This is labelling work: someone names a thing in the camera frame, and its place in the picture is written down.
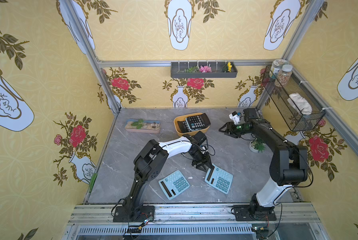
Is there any light blue calculator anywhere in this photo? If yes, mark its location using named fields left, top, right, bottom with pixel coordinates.
left=185, top=120, right=193, bottom=132
left=158, top=170, right=190, bottom=200
left=205, top=164, right=233, bottom=195

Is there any large black calculator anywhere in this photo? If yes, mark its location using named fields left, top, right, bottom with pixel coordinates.
left=185, top=113, right=211, bottom=131

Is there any small black calculator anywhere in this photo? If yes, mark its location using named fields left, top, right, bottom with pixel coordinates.
left=177, top=121, right=189, bottom=134

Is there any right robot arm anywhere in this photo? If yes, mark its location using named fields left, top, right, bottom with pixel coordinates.
left=219, top=118, right=309, bottom=214

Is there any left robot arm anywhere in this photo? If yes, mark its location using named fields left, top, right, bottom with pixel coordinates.
left=122, top=132, right=214, bottom=218

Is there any yellow storage box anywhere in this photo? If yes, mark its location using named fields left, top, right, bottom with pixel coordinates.
left=174, top=113, right=210, bottom=137

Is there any small potted green plant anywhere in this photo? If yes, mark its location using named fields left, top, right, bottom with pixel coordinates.
left=249, top=138, right=266, bottom=153

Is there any pink artificial flower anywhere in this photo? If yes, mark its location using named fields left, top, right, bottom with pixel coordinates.
left=199, top=66, right=212, bottom=73

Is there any pink tray with plants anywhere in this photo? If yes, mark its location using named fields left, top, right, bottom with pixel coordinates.
left=125, top=119, right=161, bottom=134

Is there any white crumpled cloth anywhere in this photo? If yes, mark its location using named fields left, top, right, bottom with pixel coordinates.
left=287, top=93, right=312, bottom=115

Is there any glass jar with nuts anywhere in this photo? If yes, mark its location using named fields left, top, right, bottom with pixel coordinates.
left=275, top=64, right=293, bottom=88

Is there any glass jar patterned lid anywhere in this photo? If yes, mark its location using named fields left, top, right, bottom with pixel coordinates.
left=269, top=59, right=289, bottom=79

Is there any small circuit board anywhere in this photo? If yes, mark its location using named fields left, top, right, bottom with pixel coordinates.
left=127, top=227, right=142, bottom=235

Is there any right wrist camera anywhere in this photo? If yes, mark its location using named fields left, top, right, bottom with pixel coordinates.
left=229, top=112, right=242, bottom=126

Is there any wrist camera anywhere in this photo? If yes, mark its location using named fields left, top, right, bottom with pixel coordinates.
left=193, top=131, right=207, bottom=146
left=229, top=112, right=242, bottom=126

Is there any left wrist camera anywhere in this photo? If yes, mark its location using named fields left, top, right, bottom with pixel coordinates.
left=193, top=131, right=207, bottom=146

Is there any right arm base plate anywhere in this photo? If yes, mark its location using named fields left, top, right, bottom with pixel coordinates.
left=231, top=205, right=277, bottom=222

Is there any grey wall shelf tray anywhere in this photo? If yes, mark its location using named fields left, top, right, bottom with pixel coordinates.
left=171, top=61, right=238, bottom=79

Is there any black wire wall basket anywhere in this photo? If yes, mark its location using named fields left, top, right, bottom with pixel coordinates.
left=261, top=66, right=325, bottom=132

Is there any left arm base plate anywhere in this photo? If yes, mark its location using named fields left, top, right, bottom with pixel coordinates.
left=111, top=205, right=155, bottom=223

